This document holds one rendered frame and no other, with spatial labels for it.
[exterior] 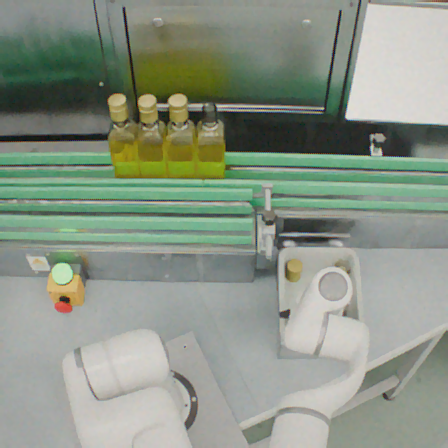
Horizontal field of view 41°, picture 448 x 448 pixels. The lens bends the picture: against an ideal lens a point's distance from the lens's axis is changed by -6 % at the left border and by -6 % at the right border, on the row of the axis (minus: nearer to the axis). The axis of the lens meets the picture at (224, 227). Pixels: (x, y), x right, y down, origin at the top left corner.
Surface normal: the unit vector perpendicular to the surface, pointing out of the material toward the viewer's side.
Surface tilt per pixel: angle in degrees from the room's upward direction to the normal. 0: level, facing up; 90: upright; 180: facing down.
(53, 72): 90
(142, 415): 2
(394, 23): 90
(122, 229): 90
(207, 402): 3
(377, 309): 0
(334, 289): 15
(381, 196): 90
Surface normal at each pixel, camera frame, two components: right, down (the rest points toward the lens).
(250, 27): -0.01, 0.83
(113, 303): 0.00, -0.56
